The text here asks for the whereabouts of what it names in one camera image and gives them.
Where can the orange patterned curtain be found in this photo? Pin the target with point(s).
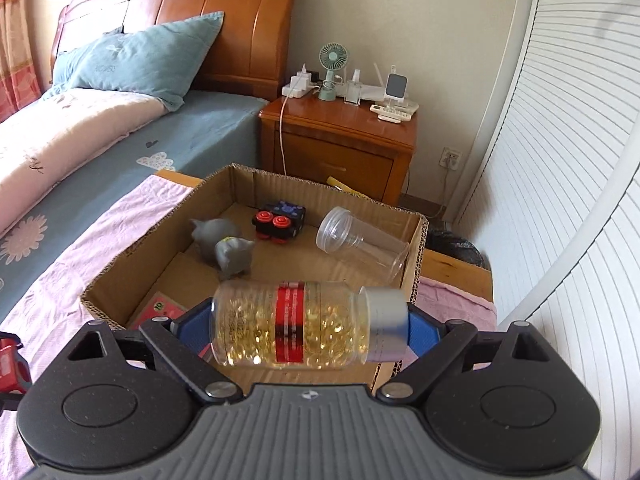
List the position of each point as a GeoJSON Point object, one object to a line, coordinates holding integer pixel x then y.
{"type": "Point", "coordinates": [15, 35]}

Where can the pink towel cloth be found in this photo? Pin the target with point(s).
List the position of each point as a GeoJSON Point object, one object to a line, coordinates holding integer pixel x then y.
{"type": "Point", "coordinates": [90, 240]}

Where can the brown cardboard box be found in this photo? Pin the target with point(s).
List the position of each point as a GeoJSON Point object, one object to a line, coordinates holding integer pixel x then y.
{"type": "Point", "coordinates": [165, 265]}

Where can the dark blue cube toy car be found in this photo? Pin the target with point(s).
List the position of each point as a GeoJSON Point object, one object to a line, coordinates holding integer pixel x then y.
{"type": "Point", "coordinates": [285, 215]}

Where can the clear plastic jar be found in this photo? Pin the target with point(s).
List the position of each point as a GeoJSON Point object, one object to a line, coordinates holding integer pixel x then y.
{"type": "Point", "coordinates": [360, 245]}

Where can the white power strip with chargers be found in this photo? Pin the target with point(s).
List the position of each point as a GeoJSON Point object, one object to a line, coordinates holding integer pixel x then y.
{"type": "Point", "coordinates": [300, 90]}

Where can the wooden headboard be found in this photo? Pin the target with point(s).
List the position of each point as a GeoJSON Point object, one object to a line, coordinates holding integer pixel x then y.
{"type": "Point", "coordinates": [240, 25]}

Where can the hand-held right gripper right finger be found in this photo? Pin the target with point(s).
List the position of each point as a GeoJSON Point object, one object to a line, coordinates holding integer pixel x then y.
{"type": "Point", "coordinates": [424, 332]}

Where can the white louvred closet door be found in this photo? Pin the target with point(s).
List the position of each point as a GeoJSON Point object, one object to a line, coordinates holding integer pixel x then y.
{"type": "Point", "coordinates": [560, 85]}
{"type": "Point", "coordinates": [590, 285]}

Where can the red cube toy car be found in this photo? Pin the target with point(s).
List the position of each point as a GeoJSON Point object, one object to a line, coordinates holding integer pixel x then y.
{"type": "Point", "coordinates": [10, 365]}

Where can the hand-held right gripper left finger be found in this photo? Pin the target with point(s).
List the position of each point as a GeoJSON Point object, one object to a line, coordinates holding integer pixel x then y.
{"type": "Point", "coordinates": [192, 327]}

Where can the teal pillow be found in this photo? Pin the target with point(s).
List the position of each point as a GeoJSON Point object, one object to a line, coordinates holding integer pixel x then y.
{"type": "Point", "coordinates": [135, 55]}

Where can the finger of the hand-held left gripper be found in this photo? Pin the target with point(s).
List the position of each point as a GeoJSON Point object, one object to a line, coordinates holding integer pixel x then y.
{"type": "Point", "coordinates": [10, 340]}
{"type": "Point", "coordinates": [7, 397]}

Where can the clear bottle of yellow capsules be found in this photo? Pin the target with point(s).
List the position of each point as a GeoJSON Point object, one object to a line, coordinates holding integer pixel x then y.
{"type": "Point", "coordinates": [250, 325]}

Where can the yellow plastic strip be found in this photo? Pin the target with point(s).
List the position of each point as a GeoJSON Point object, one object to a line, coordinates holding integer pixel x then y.
{"type": "Point", "coordinates": [342, 185]}

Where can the blue flowered bedsheet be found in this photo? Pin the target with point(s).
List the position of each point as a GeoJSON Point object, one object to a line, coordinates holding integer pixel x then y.
{"type": "Point", "coordinates": [210, 125]}

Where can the small green desk fan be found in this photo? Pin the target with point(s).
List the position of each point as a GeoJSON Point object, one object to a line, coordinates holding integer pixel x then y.
{"type": "Point", "coordinates": [332, 56]}

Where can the grey toy elephant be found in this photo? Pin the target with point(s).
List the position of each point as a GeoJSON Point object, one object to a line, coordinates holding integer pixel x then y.
{"type": "Point", "coordinates": [235, 260]}

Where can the white wall socket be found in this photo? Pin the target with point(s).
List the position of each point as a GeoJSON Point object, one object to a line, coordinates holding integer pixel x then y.
{"type": "Point", "coordinates": [450, 159]}

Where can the white router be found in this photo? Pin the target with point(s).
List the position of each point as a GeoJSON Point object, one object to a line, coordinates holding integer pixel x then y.
{"type": "Point", "coordinates": [372, 92]}

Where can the wooden nightstand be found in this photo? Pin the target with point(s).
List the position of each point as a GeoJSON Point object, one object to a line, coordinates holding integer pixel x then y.
{"type": "Point", "coordinates": [350, 135]}

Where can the clear perfume bottle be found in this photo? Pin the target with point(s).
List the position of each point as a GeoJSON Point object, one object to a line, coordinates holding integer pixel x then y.
{"type": "Point", "coordinates": [353, 91]}

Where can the pink quilt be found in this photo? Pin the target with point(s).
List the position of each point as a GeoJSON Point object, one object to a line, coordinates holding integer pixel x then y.
{"type": "Point", "coordinates": [65, 130]}

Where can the black round basket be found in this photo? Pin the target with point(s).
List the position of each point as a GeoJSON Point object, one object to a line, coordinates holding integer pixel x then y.
{"type": "Point", "coordinates": [450, 245]}

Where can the white device with grey screen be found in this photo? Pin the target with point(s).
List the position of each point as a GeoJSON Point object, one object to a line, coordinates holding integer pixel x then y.
{"type": "Point", "coordinates": [396, 85]}

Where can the red card pack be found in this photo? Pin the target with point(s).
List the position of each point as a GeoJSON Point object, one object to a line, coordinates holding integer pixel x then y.
{"type": "Point", "coordinates": [157, 312]}

